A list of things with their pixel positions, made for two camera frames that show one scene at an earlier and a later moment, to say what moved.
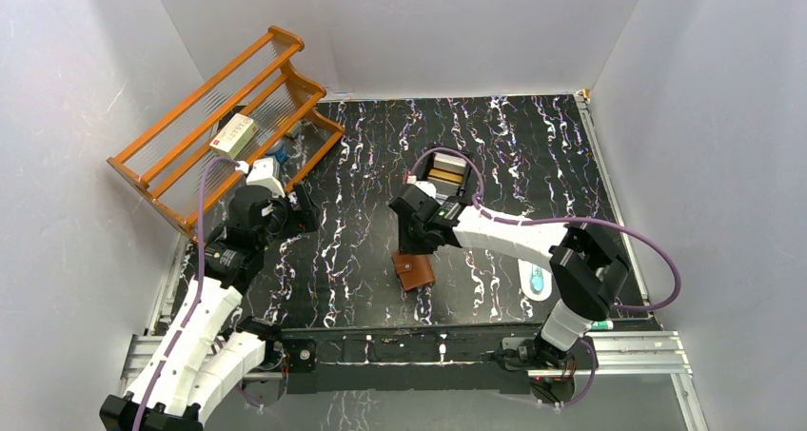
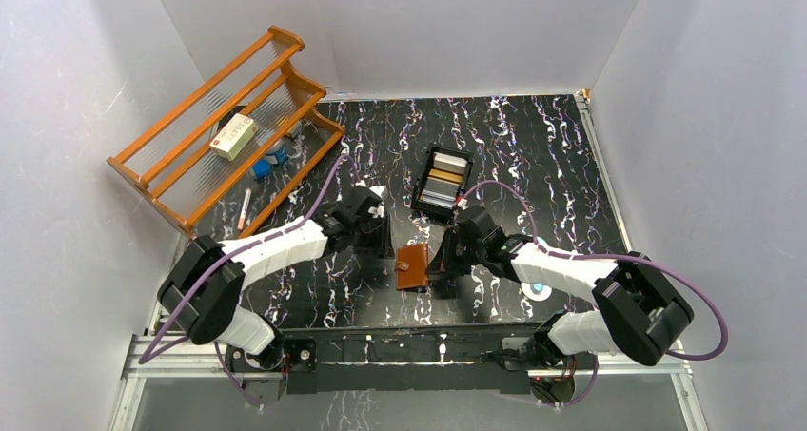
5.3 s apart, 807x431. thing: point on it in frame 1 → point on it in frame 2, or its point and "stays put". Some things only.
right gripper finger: x=410 y=237 → x=442 y=267
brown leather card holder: x=414 y=270 stays put
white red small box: x=235 y=135 stays put
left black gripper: x=302 y=207 → x=376 y=238
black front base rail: x=336 y=360 stays put
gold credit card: x=446 y=175 stays put
